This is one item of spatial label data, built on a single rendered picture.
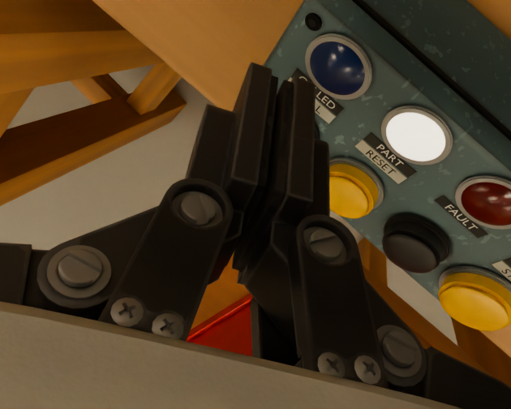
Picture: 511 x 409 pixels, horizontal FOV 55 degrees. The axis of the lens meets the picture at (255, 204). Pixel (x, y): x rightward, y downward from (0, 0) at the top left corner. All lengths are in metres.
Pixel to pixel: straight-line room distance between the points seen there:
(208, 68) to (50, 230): 1.31
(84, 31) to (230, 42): 0.29
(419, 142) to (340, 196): 0.04
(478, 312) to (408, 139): 0.08
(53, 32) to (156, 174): 0.86
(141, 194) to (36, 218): 0.34
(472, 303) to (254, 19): 0.15
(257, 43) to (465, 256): 0.12
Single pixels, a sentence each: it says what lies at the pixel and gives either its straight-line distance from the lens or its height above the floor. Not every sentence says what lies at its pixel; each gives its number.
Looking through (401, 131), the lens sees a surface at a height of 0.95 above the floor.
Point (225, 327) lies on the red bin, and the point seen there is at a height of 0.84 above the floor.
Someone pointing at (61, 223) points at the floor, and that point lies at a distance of 1.49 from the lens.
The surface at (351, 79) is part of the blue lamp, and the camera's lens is 0.17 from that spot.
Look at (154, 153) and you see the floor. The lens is 1.28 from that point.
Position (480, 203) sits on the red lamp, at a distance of 0.18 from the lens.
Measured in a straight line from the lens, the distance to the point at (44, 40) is 0.46.
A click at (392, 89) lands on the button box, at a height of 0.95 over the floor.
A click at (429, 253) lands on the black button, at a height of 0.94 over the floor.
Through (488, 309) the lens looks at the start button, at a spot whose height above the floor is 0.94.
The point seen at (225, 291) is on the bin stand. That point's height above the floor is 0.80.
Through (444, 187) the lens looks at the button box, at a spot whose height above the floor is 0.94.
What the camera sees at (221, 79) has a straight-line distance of 0.23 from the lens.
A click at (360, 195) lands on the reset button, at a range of 0.19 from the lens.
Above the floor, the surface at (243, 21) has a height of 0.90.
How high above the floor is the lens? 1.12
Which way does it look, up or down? 66 degrees down
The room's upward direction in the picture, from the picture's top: 147 degrees counter-clockwise
